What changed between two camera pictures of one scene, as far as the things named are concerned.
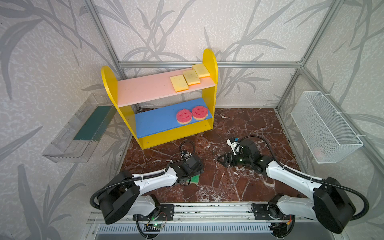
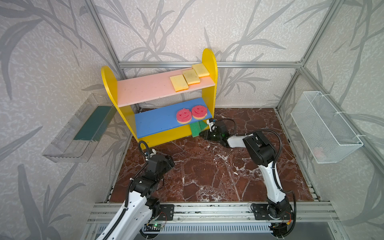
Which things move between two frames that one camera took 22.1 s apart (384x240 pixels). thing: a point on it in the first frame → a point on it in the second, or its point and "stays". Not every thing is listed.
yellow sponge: [191, 77] stays
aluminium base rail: [200, 213] stays
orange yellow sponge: [179, 83] stays
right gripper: [229, 159] → [210, 132]
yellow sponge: [201, 70] stays
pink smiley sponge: [199, 112] stays
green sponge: [194, 179] → [197, 127]
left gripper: [193, 173] → [167, 161]
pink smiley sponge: [183, 116] stays
